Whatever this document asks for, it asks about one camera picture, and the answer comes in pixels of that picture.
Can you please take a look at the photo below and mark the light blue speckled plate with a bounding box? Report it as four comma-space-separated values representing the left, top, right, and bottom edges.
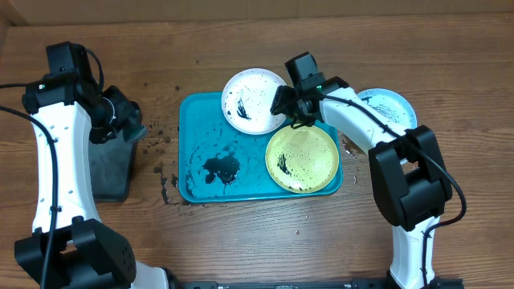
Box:
357, 88, 418, 129

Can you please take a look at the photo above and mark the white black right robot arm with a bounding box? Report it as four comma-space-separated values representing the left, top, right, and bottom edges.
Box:
270, 77, 467, 288

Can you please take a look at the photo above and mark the black rectangular water bin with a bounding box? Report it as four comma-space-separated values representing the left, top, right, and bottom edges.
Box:
88, 131, 137, 202

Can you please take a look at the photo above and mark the white speckled plate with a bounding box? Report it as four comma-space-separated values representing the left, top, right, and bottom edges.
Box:
221, 68, 286, 135

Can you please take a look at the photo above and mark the yellow green speckled plate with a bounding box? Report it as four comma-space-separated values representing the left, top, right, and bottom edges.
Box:
264, 126, 343, 195

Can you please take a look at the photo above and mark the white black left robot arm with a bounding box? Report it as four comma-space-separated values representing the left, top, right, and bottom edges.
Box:
14, 72, 175, 288

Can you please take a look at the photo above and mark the teal plastic tray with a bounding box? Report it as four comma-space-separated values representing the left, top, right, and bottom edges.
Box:
177, 91, 344, 204

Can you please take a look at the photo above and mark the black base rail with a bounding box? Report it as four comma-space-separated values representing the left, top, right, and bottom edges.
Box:
172, 277, 467, 289

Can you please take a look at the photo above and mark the teal grey sponge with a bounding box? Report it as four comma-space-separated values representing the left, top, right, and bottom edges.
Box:
122, 118, 148, 143

